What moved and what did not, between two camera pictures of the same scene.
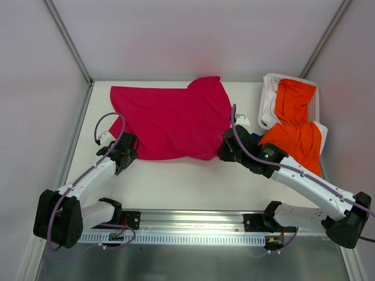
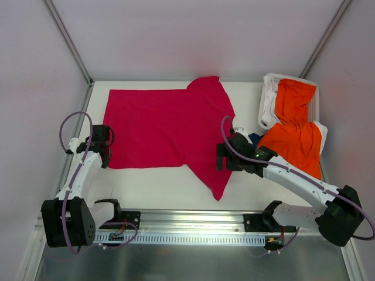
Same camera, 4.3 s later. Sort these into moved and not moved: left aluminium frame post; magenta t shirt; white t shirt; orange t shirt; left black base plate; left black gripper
Moved: magenta t shirt; left black gripper
Not moved: white t shirt; orange t shirt; left aluminium frame post; left black base plate
